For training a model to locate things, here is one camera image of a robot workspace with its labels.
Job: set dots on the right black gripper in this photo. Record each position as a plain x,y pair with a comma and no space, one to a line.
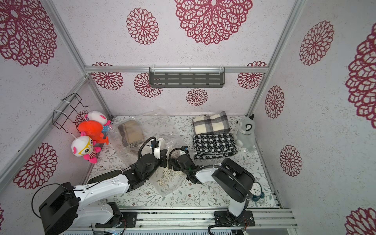
175,160

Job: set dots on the red octopus plush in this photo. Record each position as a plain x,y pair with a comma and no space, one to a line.
93,129

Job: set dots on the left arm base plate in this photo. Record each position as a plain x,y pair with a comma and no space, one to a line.
126,218

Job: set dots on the grey plush toy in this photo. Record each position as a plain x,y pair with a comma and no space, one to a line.
245,133

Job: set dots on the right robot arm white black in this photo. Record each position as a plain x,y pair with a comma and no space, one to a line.
230,176

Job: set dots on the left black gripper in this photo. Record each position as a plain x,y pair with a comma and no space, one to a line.
163,157

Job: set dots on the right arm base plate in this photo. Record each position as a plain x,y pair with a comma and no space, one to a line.
226,219

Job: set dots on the clear plastic vacuum bag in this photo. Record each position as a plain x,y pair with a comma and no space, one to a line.
174,129

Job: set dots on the black white houndstooth scarf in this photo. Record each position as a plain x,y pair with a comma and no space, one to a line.
214,146

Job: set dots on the brown beige scarf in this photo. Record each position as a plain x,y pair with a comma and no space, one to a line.
131,132

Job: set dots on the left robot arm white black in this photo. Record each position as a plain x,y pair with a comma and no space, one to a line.
72,206

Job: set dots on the grey metal wall shelf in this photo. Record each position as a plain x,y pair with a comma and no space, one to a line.
187,78

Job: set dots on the white pink plush top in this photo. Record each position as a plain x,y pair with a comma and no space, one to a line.
98,117

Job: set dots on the grey cream plaid scarf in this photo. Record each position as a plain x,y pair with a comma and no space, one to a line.
209,125

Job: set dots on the black wire basket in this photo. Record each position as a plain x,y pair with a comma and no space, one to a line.
73,111

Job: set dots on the white plush with yellow glasses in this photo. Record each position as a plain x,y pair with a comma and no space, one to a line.
84,147

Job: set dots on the teal alarm clock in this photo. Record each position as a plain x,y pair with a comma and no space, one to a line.
257,192

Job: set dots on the cream fringed scarf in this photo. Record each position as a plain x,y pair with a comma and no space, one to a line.
170,179

